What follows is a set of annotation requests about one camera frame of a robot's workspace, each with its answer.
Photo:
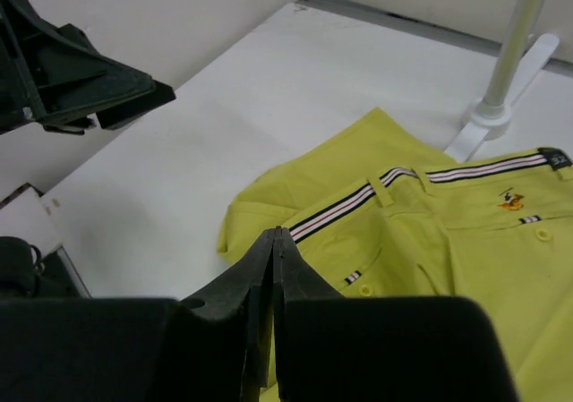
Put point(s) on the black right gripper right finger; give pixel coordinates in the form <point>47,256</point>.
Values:
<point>415,348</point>

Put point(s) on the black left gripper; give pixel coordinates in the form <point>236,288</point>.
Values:
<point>53,76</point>

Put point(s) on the yellow trousers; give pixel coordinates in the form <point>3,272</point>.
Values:
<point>376,212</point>

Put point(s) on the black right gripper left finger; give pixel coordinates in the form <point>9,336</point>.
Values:
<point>210,346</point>

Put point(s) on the white clothes rack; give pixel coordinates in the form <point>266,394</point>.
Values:
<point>519,62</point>

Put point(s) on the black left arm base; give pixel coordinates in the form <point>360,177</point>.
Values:
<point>27,275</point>

